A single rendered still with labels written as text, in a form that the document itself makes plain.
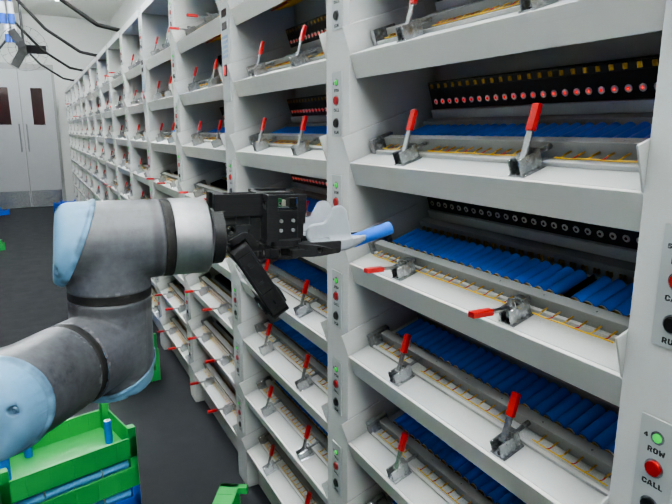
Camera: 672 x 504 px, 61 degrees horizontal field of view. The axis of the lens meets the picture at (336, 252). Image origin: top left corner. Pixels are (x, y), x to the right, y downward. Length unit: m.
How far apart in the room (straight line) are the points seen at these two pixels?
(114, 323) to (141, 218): 0.12
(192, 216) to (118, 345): 0.16
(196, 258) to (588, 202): 0.44
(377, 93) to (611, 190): 0.59
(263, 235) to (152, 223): 0.14
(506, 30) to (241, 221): 0.41
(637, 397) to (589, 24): 0.40
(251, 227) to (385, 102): 0.53
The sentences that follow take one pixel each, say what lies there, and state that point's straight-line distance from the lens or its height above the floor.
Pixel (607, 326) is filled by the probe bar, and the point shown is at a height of 0.97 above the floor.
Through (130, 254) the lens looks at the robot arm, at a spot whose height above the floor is 1.07.
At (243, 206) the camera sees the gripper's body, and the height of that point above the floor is 1.11.
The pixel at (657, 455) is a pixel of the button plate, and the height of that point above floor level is 0.87.
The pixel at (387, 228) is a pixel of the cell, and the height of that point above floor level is 1.06.
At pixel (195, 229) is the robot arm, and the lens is 0.65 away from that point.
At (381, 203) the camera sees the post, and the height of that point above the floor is 1.05.
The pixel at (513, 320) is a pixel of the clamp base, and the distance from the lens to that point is 0.80.
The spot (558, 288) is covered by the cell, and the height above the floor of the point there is 0.98.
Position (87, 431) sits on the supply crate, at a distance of 1.73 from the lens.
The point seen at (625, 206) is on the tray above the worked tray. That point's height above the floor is 1.12.
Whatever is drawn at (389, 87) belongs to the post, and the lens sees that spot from 1.15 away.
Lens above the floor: 1.20
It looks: 12 degrees down
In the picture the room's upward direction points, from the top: straight up
